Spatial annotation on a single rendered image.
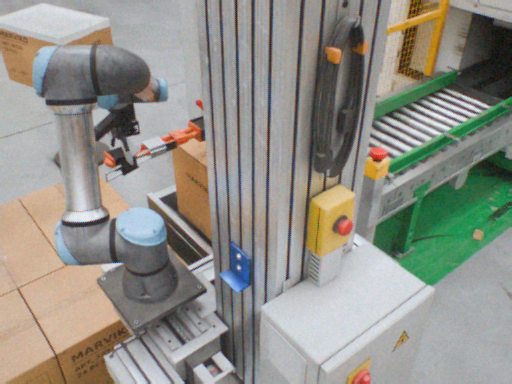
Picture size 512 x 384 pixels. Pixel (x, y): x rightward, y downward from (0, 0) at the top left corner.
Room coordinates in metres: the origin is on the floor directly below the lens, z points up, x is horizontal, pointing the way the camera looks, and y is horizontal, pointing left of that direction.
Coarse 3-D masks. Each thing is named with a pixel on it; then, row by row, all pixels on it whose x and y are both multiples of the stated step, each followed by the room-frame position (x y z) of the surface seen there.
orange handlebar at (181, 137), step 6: (174, 132) 1.71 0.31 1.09; (180, 132) 1.70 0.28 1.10; (186, 132) 1.73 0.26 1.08; (192, 132) 1.72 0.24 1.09; (162, 138) 1.67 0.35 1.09; (168, 138) 1.68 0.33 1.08; (174, 138) 1.68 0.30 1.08; (180, 138) 1.67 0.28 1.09; (186, 138) 1.68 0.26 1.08; (180, 144) 1.67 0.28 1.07; (144, 150) 1.59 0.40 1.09; (108, 162) 1.51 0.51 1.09
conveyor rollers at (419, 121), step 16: (432, 96) 3.11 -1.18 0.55; (448, 96) 3.11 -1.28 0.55; (464, 96) 3.11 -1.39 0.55; (400, 112) 2.94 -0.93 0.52; (416, 112) 2.89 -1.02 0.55; (432, 112) 2.89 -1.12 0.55; (448, 112) 2.89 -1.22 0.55; (464, 112) 2.90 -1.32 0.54; (480, 112) 2.91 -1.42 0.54; (384, 128) 2.70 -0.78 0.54; (400, 128) 2.72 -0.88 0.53; (416, 128) 2.73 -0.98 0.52; (432, 128) 2.75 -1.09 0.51; (448, 128) 2.69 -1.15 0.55; (480, 128) 2.71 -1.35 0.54; (384, 144) 2.51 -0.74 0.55; (400, 144) 2.51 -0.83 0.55; (416, 144) 2.52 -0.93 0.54; (400, 176) 2.19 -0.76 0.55
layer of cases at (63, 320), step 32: (32, 192) 2.06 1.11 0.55; (0, 224) 1.81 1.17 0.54; (32, 224) 1.81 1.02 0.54; (0, 256) 1.60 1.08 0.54; (32, 256) 1.60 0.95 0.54; (0, 288) 1.42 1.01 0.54; (32, 288) 1.42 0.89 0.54; (64, 288) 1.42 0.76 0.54; (96, 288) 1.42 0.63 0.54; (0, 320) 1.26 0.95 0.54; (32, 320) 1.26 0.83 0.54; (64, 320) 1.26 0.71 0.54; (96, 320) 1.26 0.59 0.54; (0, 352) 1.12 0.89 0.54; (32, 352) 1.12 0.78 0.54; (64, 352) 1.13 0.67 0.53; (96, 352) 1.19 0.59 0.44
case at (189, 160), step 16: (192, 144) 1.86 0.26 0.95; (176, 160) 1.87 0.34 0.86; (192, 160) 1.77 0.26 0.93; (176, 176) 1.88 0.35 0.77; (192, 176) 1.78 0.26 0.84; (176, 192) 1.89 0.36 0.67; (192, 192) 1.79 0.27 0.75; (208, 192) 1.69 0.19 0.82; (192, 208) 1.79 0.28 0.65; (208, 208) 1.69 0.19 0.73; (208, 224) 1.70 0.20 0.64
